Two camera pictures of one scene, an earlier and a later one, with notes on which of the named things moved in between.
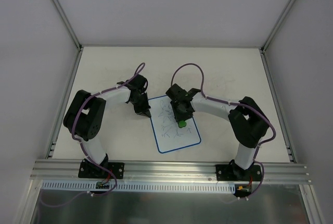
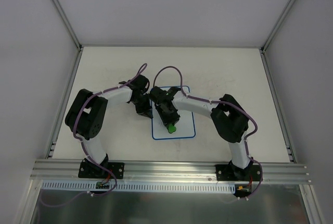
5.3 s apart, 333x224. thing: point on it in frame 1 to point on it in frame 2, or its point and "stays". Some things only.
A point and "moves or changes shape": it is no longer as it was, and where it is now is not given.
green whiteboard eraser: x=181 y=124 to x=171 y=128
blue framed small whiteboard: x=169 y=137 moves or changes shape
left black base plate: x=87 y=169 stays
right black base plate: x=232 y=173 stays
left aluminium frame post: x=77 y=42 stays
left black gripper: x=142 y=108 stays
